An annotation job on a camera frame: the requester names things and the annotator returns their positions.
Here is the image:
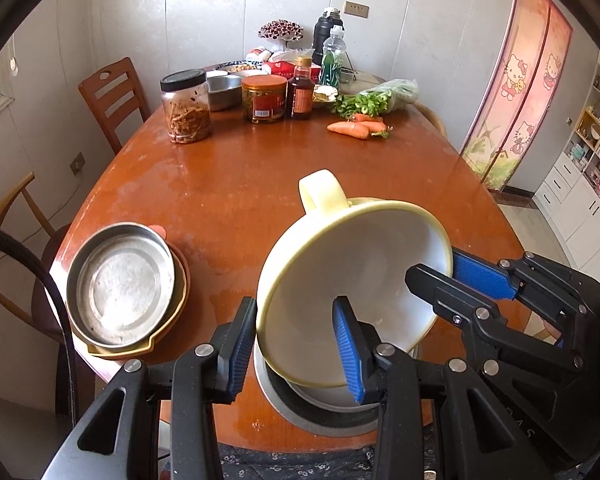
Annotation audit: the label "pink cartoon sliding door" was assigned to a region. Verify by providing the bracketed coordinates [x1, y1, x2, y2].
[460, 0, 573, 192]

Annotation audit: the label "brown wooden chair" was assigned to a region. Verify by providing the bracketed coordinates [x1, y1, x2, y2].
[78, 57, 150, 156]

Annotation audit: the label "clear jar with black lid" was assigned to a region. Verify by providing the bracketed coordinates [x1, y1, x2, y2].
[160, 69, 212, 145]

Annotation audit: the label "clear plastic bottle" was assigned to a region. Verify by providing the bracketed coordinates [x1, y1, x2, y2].
[319, 25, 350, 87]

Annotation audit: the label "large carrot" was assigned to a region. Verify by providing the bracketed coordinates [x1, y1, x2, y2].
[327, 121, 371, 140]

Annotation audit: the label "black thermos flask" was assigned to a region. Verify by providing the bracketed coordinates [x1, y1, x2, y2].
[313, 6, 343, 68]

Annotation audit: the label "thick black cable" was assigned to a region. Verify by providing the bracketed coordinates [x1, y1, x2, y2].
[0, 220, 78, 418]

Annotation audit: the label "orange plate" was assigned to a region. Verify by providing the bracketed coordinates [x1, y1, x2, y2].
[149, 224, 192, 311]

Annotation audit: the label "steel bowl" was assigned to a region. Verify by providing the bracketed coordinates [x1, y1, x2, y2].
[254, 340, 387, 436]

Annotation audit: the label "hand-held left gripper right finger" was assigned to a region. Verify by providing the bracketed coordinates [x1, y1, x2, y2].
[331, 296, 536, 480]

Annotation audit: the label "dark red flower ornament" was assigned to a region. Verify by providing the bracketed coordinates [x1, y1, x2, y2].
[258, 19, 303, 53]

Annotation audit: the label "blue rimmed food dish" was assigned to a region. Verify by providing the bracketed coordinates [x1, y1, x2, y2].
[212, 61, 263, 75]

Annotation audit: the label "small dish of food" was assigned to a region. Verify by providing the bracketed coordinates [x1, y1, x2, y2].
[312, 85, 340, 108]

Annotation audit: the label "red tissue box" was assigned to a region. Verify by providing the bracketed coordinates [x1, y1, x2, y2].
[262, 60, 301, 78]

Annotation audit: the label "yellow shell-shaped plate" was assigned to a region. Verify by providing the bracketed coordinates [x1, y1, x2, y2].
[80, 252, 188, 360]

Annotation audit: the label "jar with red label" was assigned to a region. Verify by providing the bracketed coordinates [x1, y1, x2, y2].
[241, 75, 287, 124]

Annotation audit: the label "steel pot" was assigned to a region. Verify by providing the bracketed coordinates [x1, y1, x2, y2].
[205, 71, 244, 112]

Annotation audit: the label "shallow steel pan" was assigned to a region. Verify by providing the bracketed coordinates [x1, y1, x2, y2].
[66, 223, 176, 348]

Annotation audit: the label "yellow bowl with handle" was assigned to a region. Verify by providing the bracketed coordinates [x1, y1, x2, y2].
[256, 170, 454, 388]

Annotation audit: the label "person's dark floral pants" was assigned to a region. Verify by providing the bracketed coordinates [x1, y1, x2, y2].
[220, 440, 381, 480]

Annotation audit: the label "dark sauce bottle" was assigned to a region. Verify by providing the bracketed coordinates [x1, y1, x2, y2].
[286, 56, 316, 121]

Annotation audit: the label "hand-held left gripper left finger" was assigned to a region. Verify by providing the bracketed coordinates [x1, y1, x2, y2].
[40, 296, 258, 480]

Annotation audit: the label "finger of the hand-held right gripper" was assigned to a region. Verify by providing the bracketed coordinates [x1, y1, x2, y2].
[405, 263, 584, 374]
[451, 248, 600, 329]

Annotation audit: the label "white cabinet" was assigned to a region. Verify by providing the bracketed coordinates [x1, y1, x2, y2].
[532, 52, 600, 286]

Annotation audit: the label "bag of green vegetables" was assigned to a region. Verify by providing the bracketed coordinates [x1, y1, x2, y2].
[333, 79, 420, 120]

